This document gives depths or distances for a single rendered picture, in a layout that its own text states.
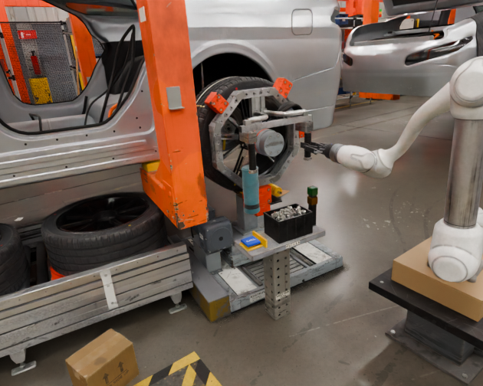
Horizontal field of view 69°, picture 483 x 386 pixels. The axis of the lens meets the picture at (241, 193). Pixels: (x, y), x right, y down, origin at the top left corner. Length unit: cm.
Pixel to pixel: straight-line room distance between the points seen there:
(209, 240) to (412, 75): 293
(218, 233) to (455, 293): 117
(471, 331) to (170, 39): 160
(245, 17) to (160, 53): 90
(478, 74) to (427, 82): 295
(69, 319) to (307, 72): 206
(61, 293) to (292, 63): 191
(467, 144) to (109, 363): 154
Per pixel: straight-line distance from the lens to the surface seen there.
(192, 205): 173
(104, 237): 189
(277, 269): 181
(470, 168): 136
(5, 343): 197
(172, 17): 161
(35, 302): 187
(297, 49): 255
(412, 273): 171
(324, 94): 273
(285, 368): 174
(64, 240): 196
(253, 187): 187
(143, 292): 194
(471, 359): 194
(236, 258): 218
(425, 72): 418
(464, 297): 164
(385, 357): 185
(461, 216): 142
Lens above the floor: 129
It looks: 21 degrees down
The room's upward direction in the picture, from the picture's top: 4 degrees counter-clockwise
